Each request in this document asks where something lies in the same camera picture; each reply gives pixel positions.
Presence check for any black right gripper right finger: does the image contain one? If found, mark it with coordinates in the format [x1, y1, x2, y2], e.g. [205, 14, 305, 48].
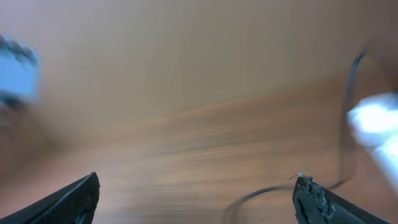
[292, 177, 388, 224]

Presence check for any black USB-C charging cable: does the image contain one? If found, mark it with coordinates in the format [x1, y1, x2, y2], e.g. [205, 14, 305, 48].
[222, 49, 368, 224]

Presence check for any blue Galaxy smartphone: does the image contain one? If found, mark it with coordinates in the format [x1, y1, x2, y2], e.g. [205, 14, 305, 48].
[1, 49, 40, 102]

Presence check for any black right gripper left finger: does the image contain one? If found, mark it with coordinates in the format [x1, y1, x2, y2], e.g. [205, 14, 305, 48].
[1, 172, 100, 224]

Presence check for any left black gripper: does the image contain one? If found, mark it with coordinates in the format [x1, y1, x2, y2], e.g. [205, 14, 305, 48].
[0, 32, 40, 110]

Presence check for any white power strip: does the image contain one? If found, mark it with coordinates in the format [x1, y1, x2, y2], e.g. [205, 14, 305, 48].
[371, 142, 397, 194]

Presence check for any white USB charger plug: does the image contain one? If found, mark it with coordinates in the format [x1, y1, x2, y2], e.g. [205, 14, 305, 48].
[347, 93, 397, 151]

